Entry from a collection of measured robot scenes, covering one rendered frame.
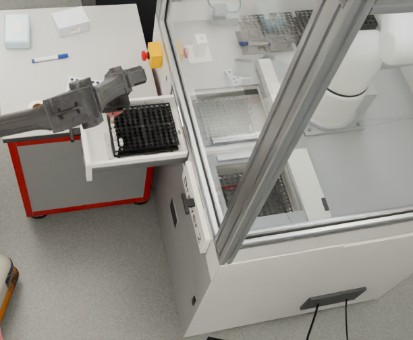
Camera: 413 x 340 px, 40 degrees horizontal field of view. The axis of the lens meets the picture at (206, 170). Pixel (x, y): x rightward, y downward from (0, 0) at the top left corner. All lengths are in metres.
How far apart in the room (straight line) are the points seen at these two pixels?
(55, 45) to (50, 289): 1.06
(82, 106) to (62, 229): 1.50
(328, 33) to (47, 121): 0.66
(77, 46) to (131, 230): 0.92
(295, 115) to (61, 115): 0.52
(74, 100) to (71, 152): 0.96
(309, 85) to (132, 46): 1.46
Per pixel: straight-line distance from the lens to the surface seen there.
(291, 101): 1.04
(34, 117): 1.30
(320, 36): 0.92
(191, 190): 1.82
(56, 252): 2.70
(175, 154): 1.90
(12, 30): 2.35
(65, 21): 2.36
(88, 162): 1.83
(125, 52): 2.33
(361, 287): 2.49
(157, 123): 1.95
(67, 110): 1.29
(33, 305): 2.63
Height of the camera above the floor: 2.50
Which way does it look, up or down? 58 degrees down
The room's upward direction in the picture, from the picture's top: 18 degrees clockwise
